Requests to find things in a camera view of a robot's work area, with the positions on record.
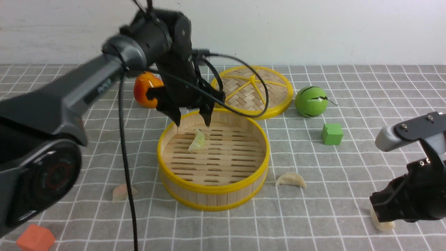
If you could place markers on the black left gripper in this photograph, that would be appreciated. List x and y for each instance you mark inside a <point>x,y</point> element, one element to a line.
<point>185,87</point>

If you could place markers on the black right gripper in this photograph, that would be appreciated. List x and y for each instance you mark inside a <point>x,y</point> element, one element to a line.
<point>414,196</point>

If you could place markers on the green dumpling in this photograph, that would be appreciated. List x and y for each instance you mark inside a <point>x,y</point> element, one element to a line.
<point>199,141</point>

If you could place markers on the white dumpling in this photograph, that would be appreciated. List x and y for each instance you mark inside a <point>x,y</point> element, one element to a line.
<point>381,226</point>
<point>293,179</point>

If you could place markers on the pink dumpling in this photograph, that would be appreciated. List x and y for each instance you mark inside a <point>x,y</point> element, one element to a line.
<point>120,193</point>

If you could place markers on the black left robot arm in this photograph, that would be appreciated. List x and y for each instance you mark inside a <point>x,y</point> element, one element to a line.
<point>42,130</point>

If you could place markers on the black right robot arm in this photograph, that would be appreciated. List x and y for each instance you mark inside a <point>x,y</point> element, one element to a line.
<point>420,193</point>

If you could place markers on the bamboo steamer tray yellow rim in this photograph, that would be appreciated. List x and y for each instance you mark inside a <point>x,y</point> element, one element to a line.
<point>228,172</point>

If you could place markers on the woven bamboo steamer lid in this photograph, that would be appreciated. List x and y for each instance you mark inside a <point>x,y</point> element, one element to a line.
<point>248,92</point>

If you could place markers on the grey checked tablecloth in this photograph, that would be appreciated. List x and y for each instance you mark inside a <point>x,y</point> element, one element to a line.
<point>331,214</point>

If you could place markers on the orange toy pear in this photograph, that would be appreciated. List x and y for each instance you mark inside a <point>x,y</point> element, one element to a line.
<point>144,82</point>

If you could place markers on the green cube block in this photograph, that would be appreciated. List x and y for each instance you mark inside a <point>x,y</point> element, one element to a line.
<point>332,134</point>

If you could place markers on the green toy watermelon ball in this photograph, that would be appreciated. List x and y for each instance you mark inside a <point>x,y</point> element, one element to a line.
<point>312,101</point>

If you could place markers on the orange cube block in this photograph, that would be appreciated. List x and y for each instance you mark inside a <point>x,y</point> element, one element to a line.
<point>36,238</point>

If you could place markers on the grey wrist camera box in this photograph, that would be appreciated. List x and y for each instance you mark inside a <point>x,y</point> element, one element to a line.
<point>429,128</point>

